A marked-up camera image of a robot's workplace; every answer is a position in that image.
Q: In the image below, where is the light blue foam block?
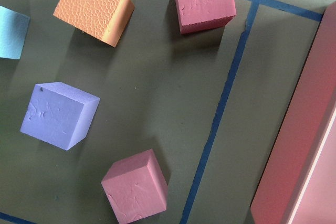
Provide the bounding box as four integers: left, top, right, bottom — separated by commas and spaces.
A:
0, 6, 30, 60

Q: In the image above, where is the red smooth foam block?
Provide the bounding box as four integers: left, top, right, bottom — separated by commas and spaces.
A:
101, 149, 168, 223

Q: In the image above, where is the red dented foam block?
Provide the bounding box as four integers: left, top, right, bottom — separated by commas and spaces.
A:
175, 0, 236, 34

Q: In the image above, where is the purple foam block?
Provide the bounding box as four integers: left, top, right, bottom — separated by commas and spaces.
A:
20, 82, 100, 151

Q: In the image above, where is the orange textured foam block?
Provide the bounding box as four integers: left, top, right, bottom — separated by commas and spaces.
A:
53, 0, 134, 47

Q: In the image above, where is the pink plastic bin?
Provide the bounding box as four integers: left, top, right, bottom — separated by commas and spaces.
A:
250, 4, 335, 223

